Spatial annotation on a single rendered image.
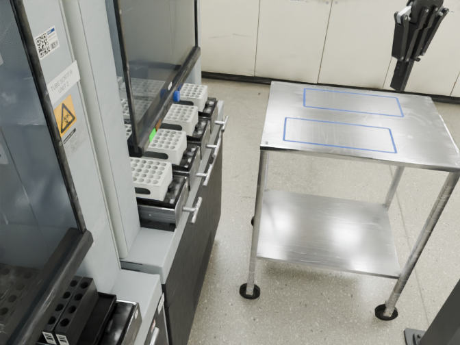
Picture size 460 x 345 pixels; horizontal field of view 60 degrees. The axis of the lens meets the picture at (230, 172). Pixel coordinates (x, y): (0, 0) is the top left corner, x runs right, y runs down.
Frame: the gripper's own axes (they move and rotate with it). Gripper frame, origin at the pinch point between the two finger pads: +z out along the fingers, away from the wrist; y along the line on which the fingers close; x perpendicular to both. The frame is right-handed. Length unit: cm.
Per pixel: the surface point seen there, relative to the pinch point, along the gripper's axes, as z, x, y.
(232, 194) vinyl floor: 116, 93, 12
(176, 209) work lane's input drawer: 36, 16, -47
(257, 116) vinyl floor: 115, 161, 68
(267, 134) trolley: 33.4, 33.7, -9.6
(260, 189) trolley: 52, 29, -13
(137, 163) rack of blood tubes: 29, 30, -52
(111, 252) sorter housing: 32, 6, -66
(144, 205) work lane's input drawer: 35, 21, -54
